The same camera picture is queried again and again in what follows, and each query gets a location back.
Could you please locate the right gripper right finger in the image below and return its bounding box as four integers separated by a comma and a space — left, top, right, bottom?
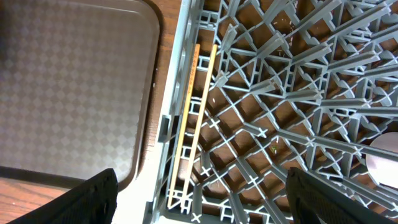
285, 167, 392, 224

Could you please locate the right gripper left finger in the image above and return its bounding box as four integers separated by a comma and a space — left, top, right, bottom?
12, 168, 118, 224

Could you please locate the pink plastic cup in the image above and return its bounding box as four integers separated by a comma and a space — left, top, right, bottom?
366, 132, 397, 188

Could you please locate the long wooden chopstick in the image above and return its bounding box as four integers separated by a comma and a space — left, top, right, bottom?
181, 44, 218, 208

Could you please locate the short wooden chopstick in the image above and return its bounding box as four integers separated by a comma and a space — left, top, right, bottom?
167, 44, 200, 208

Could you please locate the grey dishwasher rack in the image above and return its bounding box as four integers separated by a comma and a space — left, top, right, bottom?
144, 1, 397, 223

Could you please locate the dark brown serving tray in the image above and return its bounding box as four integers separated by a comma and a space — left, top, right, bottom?
1, 0, 160, 189

